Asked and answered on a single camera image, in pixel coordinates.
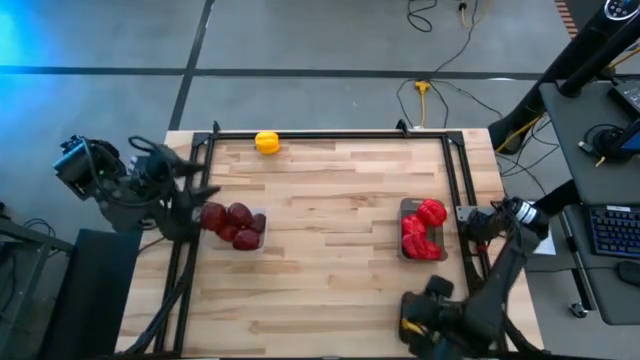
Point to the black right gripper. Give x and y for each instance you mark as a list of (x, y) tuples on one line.
[(440, 317)]

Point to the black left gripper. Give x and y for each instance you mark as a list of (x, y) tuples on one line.
[(155, 172)]

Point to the yellow bell pepper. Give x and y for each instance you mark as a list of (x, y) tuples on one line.
[(267, 143), (411, 327)]

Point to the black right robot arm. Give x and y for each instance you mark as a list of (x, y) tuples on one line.
[(500, 280)]

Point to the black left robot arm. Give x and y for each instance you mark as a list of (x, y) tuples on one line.
[(125, 210)]

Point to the clear plastic bin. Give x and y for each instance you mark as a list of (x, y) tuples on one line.
[(259, 210)]

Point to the white paper sheet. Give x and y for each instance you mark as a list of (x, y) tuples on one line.
[(548, 247)]

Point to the desk caster wheel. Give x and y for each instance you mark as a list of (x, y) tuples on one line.
[(578, 310)]

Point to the grey metal shelf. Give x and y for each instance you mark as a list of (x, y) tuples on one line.
[(30, 240)]

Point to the black desk leg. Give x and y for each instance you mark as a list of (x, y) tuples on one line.
[(562, 195)]

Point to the black computer mouse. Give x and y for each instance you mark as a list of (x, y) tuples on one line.
[(631, 272)]

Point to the black backlit keyboard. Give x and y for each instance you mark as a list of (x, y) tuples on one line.
[(617, 232)]

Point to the grey desk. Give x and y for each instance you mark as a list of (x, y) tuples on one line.
[(590, 175)]

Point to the black laptop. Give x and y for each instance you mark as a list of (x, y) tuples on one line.
[(630, 97)]

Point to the small yellow floor plug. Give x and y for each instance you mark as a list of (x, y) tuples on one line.
[(463, 7)]

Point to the wooden slatted panel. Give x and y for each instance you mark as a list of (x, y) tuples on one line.
[(567, 17)]

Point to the black control panel device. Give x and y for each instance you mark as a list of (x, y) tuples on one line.
[(622, 7)]

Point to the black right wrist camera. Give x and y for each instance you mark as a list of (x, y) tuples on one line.
[(440, 286)]

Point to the black aluminium table frame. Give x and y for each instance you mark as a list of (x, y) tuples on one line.
[(325, 135)]

